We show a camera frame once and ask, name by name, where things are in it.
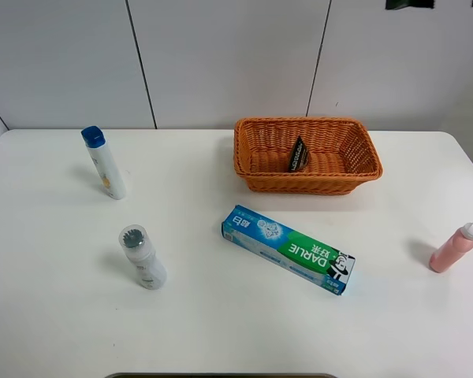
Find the dark grey tube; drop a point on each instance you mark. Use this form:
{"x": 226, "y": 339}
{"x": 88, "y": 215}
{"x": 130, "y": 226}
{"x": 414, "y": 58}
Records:
{"x": 299, "y": 156}

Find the orange woven basket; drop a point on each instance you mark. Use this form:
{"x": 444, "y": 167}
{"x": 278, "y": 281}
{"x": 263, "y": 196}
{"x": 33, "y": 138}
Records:
{"x": 341, "y": 155}

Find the blue green toothpaste box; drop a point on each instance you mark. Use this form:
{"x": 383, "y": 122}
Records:
{"x": 313, "y": 260}

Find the dark object at top edge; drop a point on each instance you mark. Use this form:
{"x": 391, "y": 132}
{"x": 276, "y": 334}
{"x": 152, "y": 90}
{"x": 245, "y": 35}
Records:
{"x": 401, "y": 4}

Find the white bottle clear brush cap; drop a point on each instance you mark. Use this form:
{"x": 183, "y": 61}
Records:
{"x": 140, "y": 251}

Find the white bottle blue cap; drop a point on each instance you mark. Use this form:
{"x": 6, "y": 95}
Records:
{"x": 104, "y": 162}

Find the pink bottle white cap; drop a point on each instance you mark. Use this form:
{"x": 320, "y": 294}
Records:
{"x": 460, "y": 243}

